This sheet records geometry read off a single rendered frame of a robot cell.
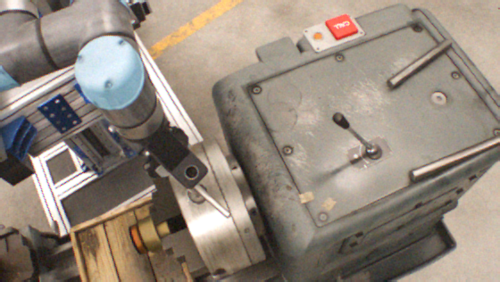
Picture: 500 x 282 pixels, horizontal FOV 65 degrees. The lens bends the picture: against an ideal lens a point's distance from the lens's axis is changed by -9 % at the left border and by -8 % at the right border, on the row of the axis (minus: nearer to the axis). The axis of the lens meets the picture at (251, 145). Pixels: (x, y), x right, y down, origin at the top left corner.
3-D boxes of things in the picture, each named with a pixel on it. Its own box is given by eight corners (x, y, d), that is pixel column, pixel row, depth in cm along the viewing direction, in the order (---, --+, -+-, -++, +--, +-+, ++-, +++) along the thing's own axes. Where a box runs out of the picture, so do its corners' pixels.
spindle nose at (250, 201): (237, 168, 115) (230, 138, 96) (269, 239, 108) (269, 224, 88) (227, 172, 115) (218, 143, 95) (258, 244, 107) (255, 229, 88)
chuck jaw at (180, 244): (204, 219, 97) (221, 264, 90) (209, 228, 101) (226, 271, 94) (159, 237, 95) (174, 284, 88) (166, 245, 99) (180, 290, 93)
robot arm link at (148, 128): (169, 100, 56) (125, 144, 54) (175, 114, 60) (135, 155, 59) (132, 69, 58) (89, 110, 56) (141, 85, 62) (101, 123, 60)
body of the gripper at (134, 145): (154, 112, 74) (135, 79, 63) (188, 143, 72) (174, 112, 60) (122, 144, 72) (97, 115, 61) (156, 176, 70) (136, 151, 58)
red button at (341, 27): (345, 18, 102) (346, 12, 100) (358, 35, 99) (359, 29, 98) (324, 26, 101) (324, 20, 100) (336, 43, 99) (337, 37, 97)
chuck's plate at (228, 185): (221, 161, 121) (206, 113, 92) (266, 265, 111) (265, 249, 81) (210, 166, 121) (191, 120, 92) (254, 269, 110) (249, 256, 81)
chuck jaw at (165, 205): (195, 197, 101) (177, 154, 96) (199, 207, 97) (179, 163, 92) (154, 215, 100) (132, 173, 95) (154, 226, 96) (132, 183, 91)
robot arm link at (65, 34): (36, -5, 52) (44, 59, 49) (113, -34, 53) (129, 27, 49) (60, 29, 60) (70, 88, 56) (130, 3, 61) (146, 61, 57)
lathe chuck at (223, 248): (210, 166, 121) (191, 120, 92) (254, 270, 110) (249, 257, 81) (180, 178, 120) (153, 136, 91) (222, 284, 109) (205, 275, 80)
